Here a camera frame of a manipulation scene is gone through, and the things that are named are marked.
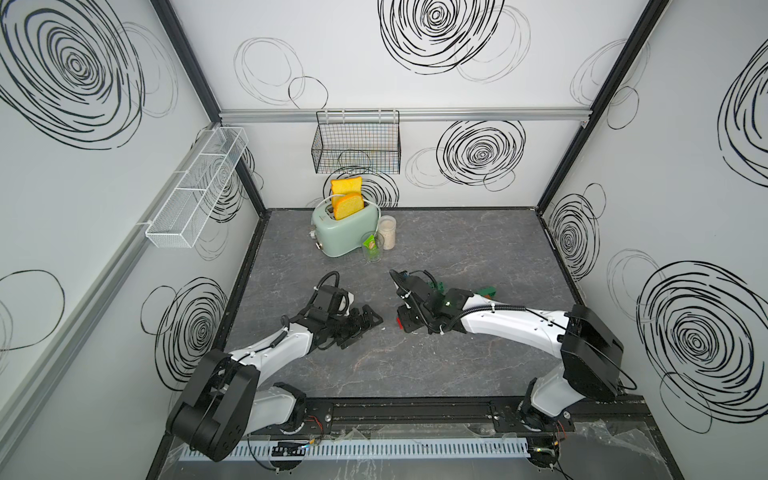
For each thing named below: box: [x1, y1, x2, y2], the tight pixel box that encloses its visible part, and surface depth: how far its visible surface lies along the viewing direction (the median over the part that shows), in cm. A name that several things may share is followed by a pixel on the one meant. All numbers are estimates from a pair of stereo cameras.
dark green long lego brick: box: [475, 286, 497, 299], surface depth 96 cm
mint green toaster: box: [311, 202, 380, 257], surface depth 101 cm
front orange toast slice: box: [334, 193, 364, 221], surface depth 96 cm
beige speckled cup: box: [378, 215, 397, 251], surface depth 104 cm
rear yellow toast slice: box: [330, 176, 363, 196], surface depth 101 cm
